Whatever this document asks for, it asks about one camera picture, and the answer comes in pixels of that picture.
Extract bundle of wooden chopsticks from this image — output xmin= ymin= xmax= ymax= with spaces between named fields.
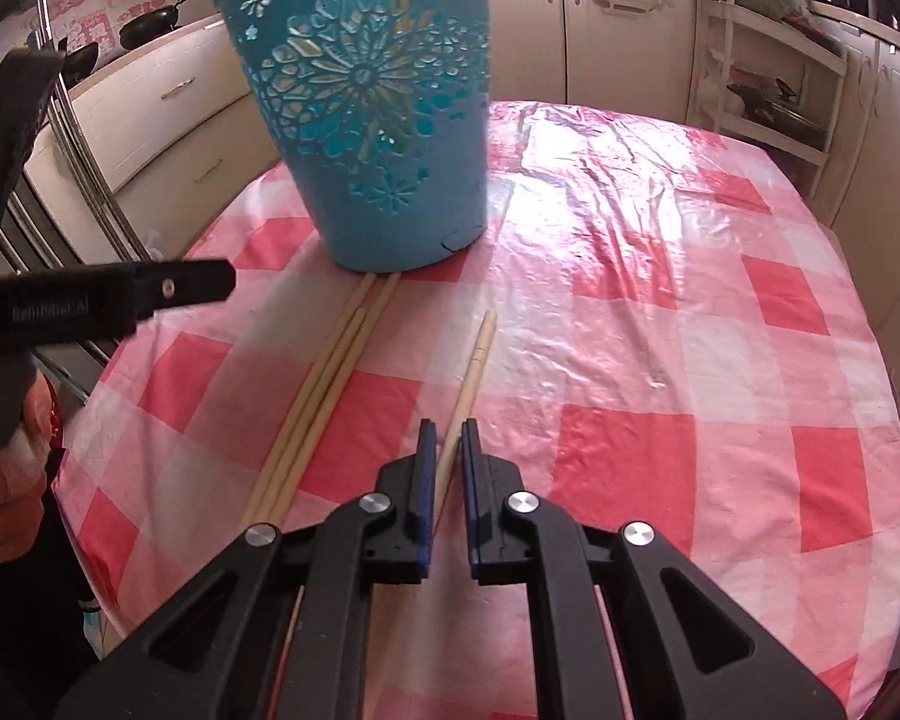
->
xmin=240 ymin=272 xmax=404 ymax=661

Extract black frying pan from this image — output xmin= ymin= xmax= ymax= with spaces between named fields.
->
xmin=118 ymin=0 xmax=212 ymax=52

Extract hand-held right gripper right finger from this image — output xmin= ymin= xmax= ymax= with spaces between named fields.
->
xmin=461 ymin=420 xmax=848 ymax=720

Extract white rolling cart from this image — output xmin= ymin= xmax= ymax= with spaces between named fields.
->
xmin=694 ymin=0 xmax=850 ymax=196

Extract red white checkered tablecloth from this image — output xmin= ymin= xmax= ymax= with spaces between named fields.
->
xmin=52 ymin=97 xmax=900 ymax=720

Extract white panelled drawer cabinet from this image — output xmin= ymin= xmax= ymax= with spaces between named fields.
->
xmin=802 ymin=0 xmax=900 ymax=301

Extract metal sliding door frame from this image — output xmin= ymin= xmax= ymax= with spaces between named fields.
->
xmin=15 ymin=0 xmax=158 ymax=391

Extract single wooden chopstick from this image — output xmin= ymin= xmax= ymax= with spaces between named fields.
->
xmin=429 ymin=310 xmax=498 ymax=533

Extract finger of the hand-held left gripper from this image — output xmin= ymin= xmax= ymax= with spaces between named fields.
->
xmin=124 ymin=258 xmax=238 ymax=322

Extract pink wall stickers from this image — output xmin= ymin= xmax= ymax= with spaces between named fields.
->
xmin=45 ymin=0 xmax=162 ymax=53

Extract white stove cabinet with drawers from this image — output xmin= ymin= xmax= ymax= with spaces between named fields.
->
xmin=26 ymin=15 xmax=286 ymax=256

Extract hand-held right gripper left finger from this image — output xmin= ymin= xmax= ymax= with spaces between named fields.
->
xmin=52 ymin=420 xmax=440 ymax=720

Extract person's left hand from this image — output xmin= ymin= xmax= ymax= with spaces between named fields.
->
xmin=0 ymin=454 xmax=52 ymax=565

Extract blue perforated plastic bucket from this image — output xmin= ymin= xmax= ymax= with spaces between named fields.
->
xmin=214 ymin=0 xmax=492 ymax=273

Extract dark pot with lid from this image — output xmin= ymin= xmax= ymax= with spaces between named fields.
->
xmin=726 ymin=77 xmax=830 ymax=151

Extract white sink base cabinet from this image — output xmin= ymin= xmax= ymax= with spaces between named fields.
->
xmin=487 ymin=0 xmax=710 ymax=125

